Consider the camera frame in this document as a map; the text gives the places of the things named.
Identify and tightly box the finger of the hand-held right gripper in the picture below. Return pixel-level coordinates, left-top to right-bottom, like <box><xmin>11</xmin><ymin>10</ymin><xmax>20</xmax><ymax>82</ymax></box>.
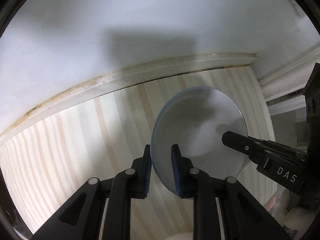
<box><xmin>221</xmin><ymin>131</ymin><xmax>309</xmax><ymax>197</ymax></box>

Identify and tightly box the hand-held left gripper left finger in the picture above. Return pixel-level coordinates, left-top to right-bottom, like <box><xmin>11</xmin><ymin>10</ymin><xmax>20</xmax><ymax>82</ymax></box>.
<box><xmin>32</xmin><ymin>144</ymin><xmax>153</xmax><ymax>240</ymax></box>

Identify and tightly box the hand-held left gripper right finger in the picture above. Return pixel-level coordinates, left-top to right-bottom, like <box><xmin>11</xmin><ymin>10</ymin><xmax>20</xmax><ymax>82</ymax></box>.
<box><xmin>171</xmin><ymin>144</ymin><xmax>292</xmax><ymax>240</ymax></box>

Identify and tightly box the grey-blue round plate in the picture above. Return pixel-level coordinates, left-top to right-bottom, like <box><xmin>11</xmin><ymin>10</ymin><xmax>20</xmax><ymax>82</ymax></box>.
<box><xmin>151</xmin><ymin>86</ymin><xmax>248</xmax><ymax>195</ymax></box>

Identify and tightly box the person's right hand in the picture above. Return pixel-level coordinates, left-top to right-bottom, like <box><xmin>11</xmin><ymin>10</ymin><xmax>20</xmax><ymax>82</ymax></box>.
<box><xmin>265</xmin><ymin>189</ymin><xmax>315</xmax><ymax>232</ymax></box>

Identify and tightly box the glass sliding door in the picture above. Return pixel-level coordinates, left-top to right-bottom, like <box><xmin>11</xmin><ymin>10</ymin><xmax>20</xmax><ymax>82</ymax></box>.
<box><xmin>269</xmin><ymin>97</ymin><xmax>309</xmax><ymax>153</ymax></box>

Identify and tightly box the white counter backsplash strip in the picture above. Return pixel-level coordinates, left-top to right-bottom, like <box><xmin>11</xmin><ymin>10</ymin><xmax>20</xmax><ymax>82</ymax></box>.
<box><xmin>0</xmin><ymin>52</ymin><xmax>258</xmax><ymax>145</ymax></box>

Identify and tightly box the white door frame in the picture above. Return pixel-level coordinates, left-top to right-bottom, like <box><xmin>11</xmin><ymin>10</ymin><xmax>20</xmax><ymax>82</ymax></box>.
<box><xmin>257</xmin><ymin>46</ymin><xmax>320</xmax><ymax>105</ymax></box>

